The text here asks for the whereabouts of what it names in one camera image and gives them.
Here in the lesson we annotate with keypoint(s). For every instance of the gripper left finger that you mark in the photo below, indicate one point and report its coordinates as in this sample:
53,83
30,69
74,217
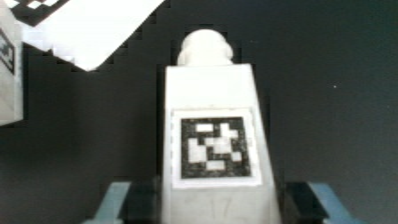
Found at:
128,206

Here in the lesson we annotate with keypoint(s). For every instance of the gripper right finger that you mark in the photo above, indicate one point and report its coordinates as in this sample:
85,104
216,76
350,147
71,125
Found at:
311,205

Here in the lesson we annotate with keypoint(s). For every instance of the white marker sheet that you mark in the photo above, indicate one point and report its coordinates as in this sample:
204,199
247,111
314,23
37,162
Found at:
78,28

